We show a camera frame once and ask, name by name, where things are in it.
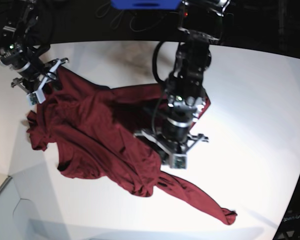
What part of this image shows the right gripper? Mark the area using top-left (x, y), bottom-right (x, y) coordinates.
top-left (10, 57), bottom-right (69, 94)

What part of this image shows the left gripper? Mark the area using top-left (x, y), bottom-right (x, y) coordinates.
top-left (134, 129), bottom-right (209, 165)

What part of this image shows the dark red t-shirt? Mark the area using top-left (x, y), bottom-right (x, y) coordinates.
top-left (27, 67), bottom-right (237, 225)

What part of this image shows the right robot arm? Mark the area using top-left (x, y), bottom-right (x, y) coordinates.
top-left (0, 0), bottom-right (62, 94)

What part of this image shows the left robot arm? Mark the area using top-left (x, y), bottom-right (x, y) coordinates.
top-left (134, 0), bottom-right (230, 169)

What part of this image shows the blue box at top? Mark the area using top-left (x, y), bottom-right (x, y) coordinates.
top-left (110, 0), bottom-right (181, 10)

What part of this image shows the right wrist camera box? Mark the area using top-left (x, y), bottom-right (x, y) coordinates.
top-left (26, 89), bottom-right (46, 106)

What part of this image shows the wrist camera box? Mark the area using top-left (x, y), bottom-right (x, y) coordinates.
top-left (26, 89), bottom-right (46, 106)
top-left (168, 153), bottom-right (187, 169)

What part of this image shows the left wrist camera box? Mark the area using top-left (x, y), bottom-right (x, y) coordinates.
top-left (168, 153), bottom-right (187, 169)

